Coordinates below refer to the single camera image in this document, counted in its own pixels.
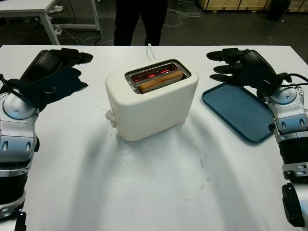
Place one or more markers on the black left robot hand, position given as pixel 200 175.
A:
pixel 43 62

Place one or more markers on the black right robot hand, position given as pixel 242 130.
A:
pixel 257 69

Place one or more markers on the toast slice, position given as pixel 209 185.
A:
pixel 161 81

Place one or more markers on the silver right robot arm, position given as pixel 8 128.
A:
pixel 291 115

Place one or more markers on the white toaster lever knob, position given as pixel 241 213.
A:
pixel 110 115

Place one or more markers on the person in black trousers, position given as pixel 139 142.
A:
pixel 139 21

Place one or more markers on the white two-slot toaster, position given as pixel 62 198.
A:
pixel 154 113

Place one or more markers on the white power strip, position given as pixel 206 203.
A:
pixel 57 31

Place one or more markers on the blue plastic tray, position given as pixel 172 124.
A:
pixel 235 110

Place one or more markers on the white shoes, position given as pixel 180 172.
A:
pixel 55 7

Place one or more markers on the white desk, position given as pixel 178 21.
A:
pixel 24 7

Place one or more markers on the wooden crate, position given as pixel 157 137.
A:
pixel 240 4

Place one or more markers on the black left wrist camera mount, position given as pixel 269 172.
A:
pixel 55 89

